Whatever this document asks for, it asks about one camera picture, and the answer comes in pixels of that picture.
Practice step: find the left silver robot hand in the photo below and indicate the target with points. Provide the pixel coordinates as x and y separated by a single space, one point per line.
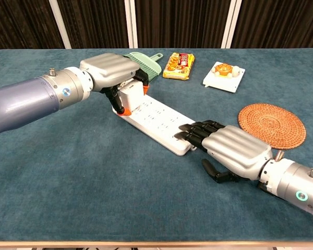
109 69

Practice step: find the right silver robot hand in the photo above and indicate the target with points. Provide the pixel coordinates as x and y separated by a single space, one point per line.
232 151

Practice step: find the white plug adapter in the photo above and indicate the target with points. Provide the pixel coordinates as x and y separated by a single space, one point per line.
130 97

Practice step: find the white power strip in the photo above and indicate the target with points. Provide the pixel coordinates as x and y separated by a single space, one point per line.
159 122

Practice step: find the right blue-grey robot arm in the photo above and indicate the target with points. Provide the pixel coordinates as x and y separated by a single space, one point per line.
292 185

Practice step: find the green hand brush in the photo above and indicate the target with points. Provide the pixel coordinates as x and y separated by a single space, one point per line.
150 65

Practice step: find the round woven rattan coaster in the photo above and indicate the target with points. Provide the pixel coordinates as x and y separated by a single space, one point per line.
272 126

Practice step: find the yellow snack packet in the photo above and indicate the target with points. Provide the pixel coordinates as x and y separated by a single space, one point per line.
179 65

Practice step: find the white tray with orange toy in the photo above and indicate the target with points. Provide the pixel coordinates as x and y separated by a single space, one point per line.
224 76

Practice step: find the teal velvet tablecloth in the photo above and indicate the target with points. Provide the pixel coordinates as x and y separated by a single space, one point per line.
67 169

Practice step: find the white partition frame post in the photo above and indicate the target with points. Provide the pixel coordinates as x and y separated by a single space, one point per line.
60 23
230 23
131 23

